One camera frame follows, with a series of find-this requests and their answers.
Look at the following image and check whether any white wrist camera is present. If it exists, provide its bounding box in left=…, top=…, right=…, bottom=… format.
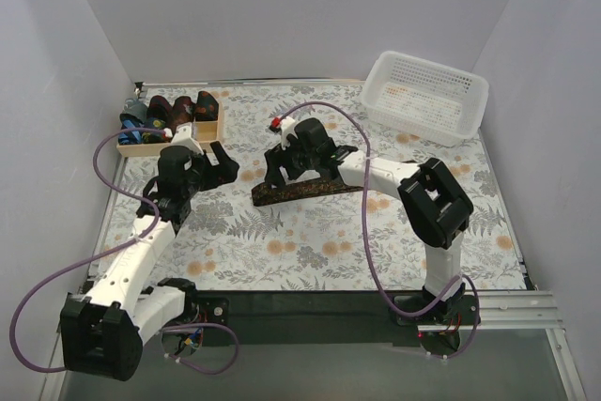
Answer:
left=269, top=116, right=298, bottom=149
left=163, top=122, right=203, bottom=153

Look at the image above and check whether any brown patterned rolled tie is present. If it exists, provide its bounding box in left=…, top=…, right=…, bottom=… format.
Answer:
left=168, top=96, right=195, bottom=133

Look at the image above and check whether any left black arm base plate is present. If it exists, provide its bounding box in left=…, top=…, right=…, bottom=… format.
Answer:
left=193, top=297, right=230, bottom=326

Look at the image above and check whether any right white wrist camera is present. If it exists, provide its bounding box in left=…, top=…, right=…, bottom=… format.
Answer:
left=269, top=116, right=298, bottom=149

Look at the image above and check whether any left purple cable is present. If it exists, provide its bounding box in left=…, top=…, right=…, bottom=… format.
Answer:
left=9, top=127, right=239, bottom=376

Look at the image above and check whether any floral patterned table mat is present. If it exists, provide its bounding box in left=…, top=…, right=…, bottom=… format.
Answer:
left=93, top=83, right=536, bottom=292

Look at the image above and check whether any black tie with gold keys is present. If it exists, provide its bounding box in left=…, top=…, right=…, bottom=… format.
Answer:
left=252, top=177, right=362, bottom=207

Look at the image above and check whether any purple cable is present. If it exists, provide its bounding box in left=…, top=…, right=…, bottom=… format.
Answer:
left=279, top=101, right=482, bottom=361
left=9, top=127, right=239, bottom=376

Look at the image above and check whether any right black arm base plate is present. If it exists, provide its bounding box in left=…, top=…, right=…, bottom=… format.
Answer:
left=388, top=295, right=481, bottom=326

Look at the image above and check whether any dark red rolled tie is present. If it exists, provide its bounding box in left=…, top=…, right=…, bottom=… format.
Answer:
left=146, top=95, right=172, bottom=122

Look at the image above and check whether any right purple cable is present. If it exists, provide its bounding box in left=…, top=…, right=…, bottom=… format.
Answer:
left=279, top=101, right=482, bottom=361

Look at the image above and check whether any blue striped rolled tie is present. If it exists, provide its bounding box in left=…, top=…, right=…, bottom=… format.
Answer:
left=117, top=114, right=144, bottom=146

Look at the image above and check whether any aluminium frame rail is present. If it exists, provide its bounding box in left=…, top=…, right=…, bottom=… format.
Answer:
left=45, top=290, right=586, bottom=400

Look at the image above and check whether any navy yellow-dotted rolled tie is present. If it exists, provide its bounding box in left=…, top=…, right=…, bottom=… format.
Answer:
left=142, top=117, right=171, bottom=144

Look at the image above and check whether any wooden compartment tray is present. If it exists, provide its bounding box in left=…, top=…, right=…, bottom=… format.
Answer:
left=116, top=100, right=224, bottom=158

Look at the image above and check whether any white plastic perforated basket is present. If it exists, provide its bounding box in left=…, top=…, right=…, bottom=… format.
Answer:
left=359, top=51, right=489, bottom=147

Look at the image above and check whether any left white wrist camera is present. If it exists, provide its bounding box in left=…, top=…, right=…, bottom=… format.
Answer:
left=163, top=122, right=203, bottom=153

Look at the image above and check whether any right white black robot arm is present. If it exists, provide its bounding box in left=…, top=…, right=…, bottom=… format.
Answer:
left=265, top=117, right=473, bottom=324

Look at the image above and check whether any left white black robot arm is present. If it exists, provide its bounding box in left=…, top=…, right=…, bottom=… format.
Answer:
left=60, top=141, right=239, bottom=381

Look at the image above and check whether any black orange-dotted rolled tie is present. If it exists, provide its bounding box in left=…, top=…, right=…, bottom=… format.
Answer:
left=193, top=91, right=220, bottom=122

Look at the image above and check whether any grey rolled tie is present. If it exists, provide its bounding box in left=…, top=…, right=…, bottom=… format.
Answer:
left=119, top=99, right=147, bottom=123

